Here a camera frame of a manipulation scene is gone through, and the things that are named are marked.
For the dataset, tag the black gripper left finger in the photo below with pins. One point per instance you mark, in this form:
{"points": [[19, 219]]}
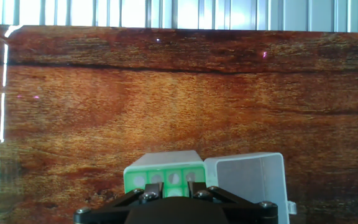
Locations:
{"points": [[110, 213]]}

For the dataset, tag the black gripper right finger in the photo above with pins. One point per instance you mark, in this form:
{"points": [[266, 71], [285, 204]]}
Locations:
{"points": [[244, 213]]}

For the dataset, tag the tall translucent green tip box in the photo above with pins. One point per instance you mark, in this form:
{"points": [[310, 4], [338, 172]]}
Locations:
{"points": [[244, 177]]}

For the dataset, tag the translucent large pipette tip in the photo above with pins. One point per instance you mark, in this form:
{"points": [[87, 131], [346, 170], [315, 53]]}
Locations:
{"points": [[174, 192]]}

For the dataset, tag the glossy brown wooden board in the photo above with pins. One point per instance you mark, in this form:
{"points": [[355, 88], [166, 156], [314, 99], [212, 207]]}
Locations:
{"points": [[197, 109]]}

